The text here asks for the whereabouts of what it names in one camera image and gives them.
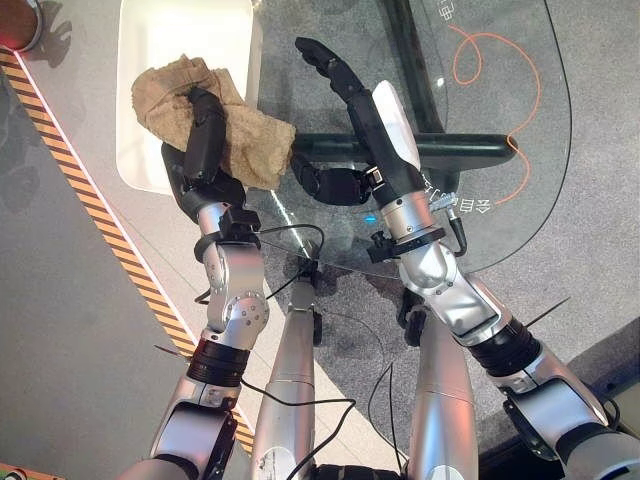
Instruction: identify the silver right robot leg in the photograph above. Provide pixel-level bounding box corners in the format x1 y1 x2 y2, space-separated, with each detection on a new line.
397 289 482 480

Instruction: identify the silver robot leg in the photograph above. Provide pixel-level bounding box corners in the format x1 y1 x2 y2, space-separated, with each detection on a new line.
248 254 325 480
397 289 482 480

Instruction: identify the silver left robot leg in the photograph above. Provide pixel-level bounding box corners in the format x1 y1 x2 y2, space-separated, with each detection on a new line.
248 254 325 480

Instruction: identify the round brown metal-rimmed object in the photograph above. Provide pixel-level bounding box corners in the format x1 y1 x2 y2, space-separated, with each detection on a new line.
0 0 45 52

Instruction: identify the tan terry cloth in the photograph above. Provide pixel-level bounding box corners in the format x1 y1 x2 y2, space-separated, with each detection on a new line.
131 56 297 191

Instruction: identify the thin black cable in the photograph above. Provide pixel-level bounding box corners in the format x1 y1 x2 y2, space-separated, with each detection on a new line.
193 223 327 306
239 377 357 480

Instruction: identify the yellow black hazard tape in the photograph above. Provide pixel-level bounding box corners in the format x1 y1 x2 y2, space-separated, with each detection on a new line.
0 47 256 455

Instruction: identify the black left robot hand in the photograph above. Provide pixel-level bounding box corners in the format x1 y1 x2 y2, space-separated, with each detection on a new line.
160 87 248 212

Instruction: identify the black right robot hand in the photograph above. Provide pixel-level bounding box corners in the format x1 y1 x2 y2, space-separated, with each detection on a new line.
290 37 427 207

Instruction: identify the black robot torso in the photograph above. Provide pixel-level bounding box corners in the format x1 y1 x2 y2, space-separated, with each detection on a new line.
312 463 407 480

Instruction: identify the orange cable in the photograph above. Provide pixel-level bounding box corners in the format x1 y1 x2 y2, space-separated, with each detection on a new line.
452 24 543 206

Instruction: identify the white plastic basket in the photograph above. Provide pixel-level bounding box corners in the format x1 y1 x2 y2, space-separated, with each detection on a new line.
115 0 264 195

